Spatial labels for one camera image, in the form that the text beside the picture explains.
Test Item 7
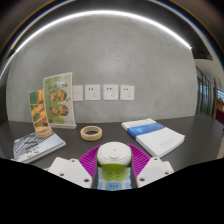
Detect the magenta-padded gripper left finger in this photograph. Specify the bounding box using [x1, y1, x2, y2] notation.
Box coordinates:
[47, 144, 102, 190]

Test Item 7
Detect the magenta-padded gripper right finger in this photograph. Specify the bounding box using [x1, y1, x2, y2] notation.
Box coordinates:
[127, 143, 175, 189]

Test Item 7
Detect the green and white charger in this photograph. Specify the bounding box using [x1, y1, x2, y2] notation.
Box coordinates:
[96, 141, 132, 183]

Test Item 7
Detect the white and blue booklet stack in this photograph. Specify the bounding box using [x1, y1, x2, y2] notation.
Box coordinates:
[120, 117, 186, 158]

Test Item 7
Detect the beige tape roll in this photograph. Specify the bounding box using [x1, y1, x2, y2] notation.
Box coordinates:
[79, 125, 103, 142]

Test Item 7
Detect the grey printed magazine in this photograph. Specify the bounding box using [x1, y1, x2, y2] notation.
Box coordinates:
[12, 131, 67, 164]

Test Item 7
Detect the small orange sign, wooden base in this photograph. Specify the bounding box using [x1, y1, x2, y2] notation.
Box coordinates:
[28, 88, 54, 139]

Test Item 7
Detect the large green menu sign stand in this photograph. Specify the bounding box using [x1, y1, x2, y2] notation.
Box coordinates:
[42, 71, 78, 130]

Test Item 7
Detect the curved ceiling light strip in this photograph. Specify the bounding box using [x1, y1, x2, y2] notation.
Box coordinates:
[0, 9, 193, 81]

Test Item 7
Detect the white wall switch plate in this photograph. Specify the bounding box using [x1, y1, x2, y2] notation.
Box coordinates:
[72, 85, 84, 102]

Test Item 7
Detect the white wall socket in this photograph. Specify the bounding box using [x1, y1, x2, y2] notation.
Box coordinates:
[119, 84, 136, 101]
[102, 84, 119, 101]
[84, 84, 101, 101]

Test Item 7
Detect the glass window wall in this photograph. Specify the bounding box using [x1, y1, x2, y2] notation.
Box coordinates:
[194, 66, 224, 124]

